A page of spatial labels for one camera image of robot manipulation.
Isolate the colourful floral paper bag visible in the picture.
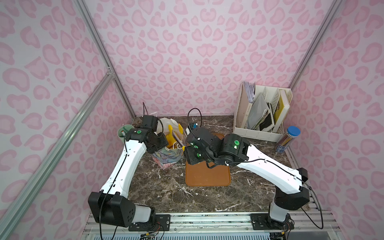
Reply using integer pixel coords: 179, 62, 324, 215
152, 118, 187, 170

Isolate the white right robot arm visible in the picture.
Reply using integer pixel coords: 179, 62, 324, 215
184, 123, 310, 223

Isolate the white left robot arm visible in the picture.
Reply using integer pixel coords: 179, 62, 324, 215
88, 127, 168, 228

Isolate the brown rectangular tray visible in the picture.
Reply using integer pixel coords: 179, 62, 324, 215
184, 133, 232, 187

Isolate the mint green cylindrical container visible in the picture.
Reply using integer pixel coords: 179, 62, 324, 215
118, 125, 135, 145

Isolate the white desk file organizer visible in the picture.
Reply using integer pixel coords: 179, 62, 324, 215
233, 82, 293, 143

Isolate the grey notebook in organizer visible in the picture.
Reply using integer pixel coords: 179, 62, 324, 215
247, 94, 270, 130

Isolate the yellow book in organizer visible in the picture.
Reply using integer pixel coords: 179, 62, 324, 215
272, 89, 290, 133

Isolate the blue lid pencil tube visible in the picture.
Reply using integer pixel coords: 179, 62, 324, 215
275, 126, 301, 153

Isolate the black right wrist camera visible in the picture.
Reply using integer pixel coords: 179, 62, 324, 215
189, 123, 199, 131

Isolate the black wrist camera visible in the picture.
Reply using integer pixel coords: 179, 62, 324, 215
140, 115, 158, 132
189, 123, 199, 131

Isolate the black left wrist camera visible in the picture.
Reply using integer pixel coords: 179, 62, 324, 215
140, 115, 158, 132

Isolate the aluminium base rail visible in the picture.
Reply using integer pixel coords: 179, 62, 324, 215
80, 209, 343, 240

